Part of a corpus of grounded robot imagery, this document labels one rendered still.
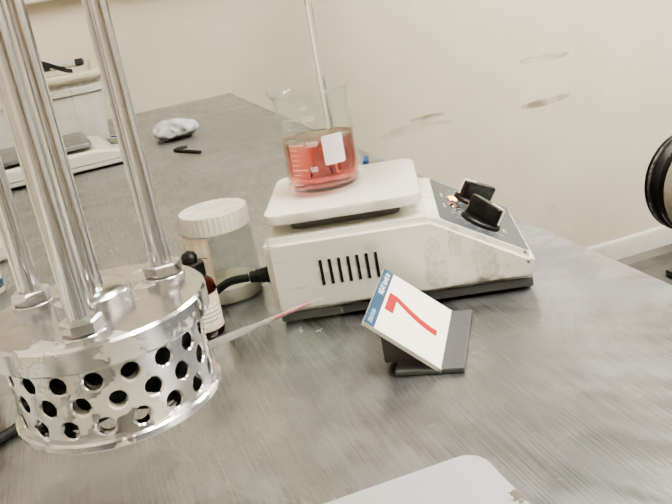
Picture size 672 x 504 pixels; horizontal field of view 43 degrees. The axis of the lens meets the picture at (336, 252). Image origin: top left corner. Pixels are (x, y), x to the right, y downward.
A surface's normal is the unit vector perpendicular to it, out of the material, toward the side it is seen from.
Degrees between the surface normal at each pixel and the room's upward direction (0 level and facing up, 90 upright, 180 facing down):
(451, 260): 90
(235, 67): 90
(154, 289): 0
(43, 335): 0
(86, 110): 94
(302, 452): 0
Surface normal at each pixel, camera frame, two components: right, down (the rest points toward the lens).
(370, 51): 0.31, 0.26
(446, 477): -0.17, -0.93
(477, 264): -0.04, 0.33
